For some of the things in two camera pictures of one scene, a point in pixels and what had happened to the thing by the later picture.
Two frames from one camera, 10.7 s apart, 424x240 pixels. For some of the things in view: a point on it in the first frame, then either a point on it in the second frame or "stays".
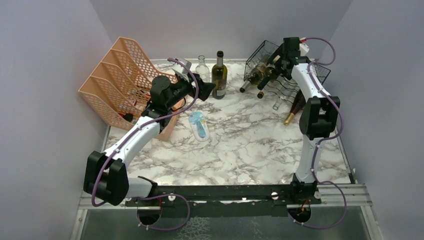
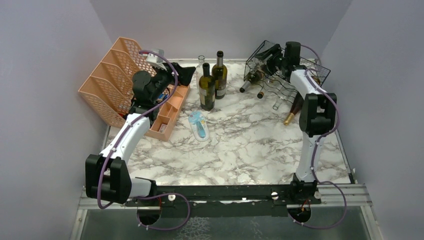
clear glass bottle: [202, 69] stays
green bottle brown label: [219, 77] stays
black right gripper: [283, 72] stays
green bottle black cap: [270, 72] -> [207, 89]
